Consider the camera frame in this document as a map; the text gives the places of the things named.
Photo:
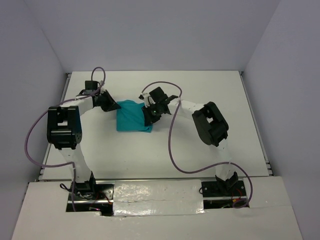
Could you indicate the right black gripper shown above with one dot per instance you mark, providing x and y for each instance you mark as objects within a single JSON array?
[{"x": 149, "y": 120}]

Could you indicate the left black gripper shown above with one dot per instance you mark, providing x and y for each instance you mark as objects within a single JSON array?
[{"x": 111, "y": 105}]

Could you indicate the teal t shirt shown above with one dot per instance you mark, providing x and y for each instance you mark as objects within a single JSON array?
[{"x": 130, "y": 117}]

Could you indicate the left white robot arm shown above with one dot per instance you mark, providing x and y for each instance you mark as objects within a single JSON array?
[{"x": 64, "y": 131}]

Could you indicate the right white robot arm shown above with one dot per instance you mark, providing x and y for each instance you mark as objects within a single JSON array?
[{"x": 211, "y": 126}]

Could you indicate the silver taped panel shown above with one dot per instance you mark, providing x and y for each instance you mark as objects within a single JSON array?
[{"x": 157, "y": 198}]

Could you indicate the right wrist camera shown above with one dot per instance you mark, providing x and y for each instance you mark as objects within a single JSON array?
[{"x": 146, "y": 97}]

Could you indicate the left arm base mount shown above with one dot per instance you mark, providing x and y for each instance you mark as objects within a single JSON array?
[{"x": 99, "y": 200}]

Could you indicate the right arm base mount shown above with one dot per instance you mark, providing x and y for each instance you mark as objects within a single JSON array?
[{"x": 224, "y": 194}]

